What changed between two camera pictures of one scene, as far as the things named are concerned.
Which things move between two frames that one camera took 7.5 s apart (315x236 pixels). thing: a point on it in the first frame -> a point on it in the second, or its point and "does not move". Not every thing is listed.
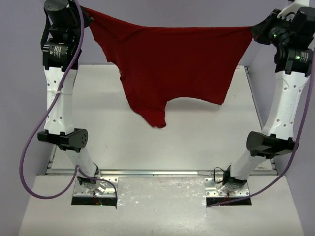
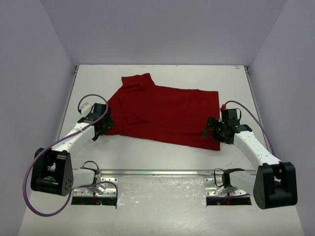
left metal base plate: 101,188 does not move
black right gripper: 260,31 -> 212,123
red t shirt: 157,64 -> 142,110
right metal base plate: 214,187 does not move
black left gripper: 86,16 -> 105,125
